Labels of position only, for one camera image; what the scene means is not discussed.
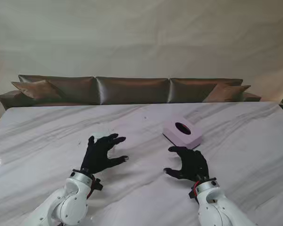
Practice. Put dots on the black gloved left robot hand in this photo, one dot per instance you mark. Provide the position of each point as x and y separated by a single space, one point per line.
94 156

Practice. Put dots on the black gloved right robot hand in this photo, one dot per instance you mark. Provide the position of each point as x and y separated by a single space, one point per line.
193 164

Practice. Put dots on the printed tissue pack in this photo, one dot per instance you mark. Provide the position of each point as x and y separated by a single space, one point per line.
101 136

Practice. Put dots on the pink tissue box cover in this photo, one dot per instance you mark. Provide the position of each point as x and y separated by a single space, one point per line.
177 136

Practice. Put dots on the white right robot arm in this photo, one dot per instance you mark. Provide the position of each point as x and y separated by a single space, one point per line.
217 207

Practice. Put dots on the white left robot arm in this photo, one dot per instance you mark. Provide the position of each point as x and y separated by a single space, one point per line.
68 202

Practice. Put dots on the brown leather sofa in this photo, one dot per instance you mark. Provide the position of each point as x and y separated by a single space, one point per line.
132 90

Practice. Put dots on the brown throw pillow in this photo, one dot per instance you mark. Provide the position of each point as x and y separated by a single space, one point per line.
226 93
37 90

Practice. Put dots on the beige wrinkled backdrop cloth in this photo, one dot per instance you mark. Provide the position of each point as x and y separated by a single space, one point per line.
141 35

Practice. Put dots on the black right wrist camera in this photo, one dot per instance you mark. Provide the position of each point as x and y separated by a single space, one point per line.
193 191

